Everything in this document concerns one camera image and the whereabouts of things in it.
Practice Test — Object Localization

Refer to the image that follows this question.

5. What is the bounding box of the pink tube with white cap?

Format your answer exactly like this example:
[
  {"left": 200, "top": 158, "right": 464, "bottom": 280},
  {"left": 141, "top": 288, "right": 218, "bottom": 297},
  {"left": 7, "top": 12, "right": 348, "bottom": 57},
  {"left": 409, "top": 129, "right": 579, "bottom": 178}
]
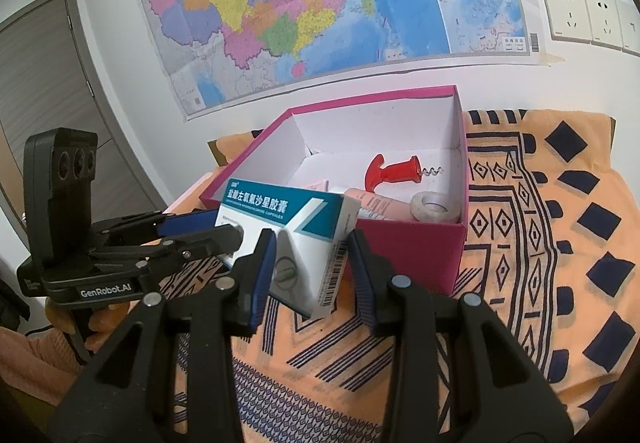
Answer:
[{"left": 344, "top": 187, "right": 418, "bottom": 222}]

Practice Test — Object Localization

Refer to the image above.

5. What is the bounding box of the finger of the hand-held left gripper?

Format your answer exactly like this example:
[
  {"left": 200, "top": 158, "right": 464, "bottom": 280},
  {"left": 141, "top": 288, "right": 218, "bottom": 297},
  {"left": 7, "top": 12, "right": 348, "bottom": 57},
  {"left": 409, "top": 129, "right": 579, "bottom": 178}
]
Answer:
[
  {"left": 92, "top": 224, "right": 247, "bottom": 291},
  {"left": 94, "top": 208, "right": 223, "bottom": 245}
]

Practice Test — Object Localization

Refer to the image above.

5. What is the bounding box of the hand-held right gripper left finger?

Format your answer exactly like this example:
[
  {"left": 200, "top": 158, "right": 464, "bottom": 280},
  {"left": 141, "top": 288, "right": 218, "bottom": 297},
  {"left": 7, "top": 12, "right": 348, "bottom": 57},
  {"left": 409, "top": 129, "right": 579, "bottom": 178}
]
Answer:
[{"left": 52, "top": 227, "right": 278, "bottom": 443}]

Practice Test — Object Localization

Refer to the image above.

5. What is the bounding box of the grey door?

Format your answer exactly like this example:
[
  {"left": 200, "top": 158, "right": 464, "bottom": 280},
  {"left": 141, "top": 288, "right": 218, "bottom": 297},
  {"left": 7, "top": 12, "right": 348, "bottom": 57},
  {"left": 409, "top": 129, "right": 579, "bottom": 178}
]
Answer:
[{"left": 0, "top": 0, "right": 168, "bottom": 244}]

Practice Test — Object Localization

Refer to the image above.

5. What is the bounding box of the pink cardboard box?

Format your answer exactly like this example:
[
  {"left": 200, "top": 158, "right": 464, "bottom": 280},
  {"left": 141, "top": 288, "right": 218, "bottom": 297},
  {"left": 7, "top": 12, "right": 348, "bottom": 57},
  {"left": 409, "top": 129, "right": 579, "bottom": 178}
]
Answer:
[{"left": 199, "top": 84, "right": 471, "bottom": 299}]

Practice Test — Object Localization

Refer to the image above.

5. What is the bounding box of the white blue medicine box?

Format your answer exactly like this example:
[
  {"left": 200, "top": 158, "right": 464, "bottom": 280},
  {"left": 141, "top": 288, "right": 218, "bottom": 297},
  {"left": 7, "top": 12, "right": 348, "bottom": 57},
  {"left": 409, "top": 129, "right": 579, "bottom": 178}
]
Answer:
[{"left": 214, "top": 178, "right": 362, "bottom": 319}]

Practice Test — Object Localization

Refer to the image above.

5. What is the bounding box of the person's left hand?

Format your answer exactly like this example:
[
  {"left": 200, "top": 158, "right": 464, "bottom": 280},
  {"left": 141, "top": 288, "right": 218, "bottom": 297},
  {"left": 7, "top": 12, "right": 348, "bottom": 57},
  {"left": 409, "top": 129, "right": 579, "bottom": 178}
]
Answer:
[{"left": 45, "top": 299, "right": 133, "bottom": 358}]

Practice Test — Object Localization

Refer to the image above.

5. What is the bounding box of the white wall socket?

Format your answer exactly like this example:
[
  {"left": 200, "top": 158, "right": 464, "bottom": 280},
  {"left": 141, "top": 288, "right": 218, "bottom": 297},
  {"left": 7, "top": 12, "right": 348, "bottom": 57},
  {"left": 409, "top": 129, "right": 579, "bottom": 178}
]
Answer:
[
  {"left": 585, "top": 0, "right": 624, "bottom": 50},
  {"left": 540, "top": 0, "right": 594, "bottom": 44}
]

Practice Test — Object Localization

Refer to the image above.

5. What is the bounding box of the red corkscrew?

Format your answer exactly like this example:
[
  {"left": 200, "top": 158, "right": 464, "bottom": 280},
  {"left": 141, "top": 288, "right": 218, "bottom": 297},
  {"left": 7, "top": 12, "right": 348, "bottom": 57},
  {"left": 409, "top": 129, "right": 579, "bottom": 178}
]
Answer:
[{"left": 365, "top": 154, "right": 446, "bottom": 191}]

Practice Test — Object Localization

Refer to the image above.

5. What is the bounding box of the orange patterned blanket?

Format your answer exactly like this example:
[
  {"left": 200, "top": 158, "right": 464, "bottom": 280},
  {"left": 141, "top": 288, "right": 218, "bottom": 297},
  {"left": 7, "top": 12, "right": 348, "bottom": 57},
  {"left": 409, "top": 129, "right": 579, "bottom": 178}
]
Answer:
[{"left": 207, "top": 108, "right": 633, "bottom": 443}]

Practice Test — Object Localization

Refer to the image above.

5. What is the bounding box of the white tape roll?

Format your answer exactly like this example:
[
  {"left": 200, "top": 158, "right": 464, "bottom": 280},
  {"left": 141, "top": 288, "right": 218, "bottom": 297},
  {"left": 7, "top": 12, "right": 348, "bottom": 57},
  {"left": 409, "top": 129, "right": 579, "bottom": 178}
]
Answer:
[{"left": 410, "top": 191, "right": 461, "bottom": 225}]

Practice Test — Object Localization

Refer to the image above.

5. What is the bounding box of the white wall switch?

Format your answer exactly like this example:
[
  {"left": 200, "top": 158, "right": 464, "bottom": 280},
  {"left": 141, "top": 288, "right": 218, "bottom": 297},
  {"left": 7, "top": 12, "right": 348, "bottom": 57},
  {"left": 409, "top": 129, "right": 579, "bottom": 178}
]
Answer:
[{"left": 616, "top": 0, "right": 640, "bottom": 56}]

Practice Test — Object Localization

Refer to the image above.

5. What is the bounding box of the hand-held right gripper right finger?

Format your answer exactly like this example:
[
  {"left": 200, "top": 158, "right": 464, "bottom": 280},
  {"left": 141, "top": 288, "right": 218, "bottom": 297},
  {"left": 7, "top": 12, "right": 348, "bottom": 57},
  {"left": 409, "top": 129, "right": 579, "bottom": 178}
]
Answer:
[{"left": 347, "top": 228, "right": 576, "bottom": 443}]

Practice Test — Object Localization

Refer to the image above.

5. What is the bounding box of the person's left forearm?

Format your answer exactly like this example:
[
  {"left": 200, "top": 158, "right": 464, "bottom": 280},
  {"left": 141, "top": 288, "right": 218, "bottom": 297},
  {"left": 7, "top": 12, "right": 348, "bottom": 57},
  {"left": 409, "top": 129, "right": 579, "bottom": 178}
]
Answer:
[{"left": 0, "top": 325, "right": 85, "bottom": 404}]

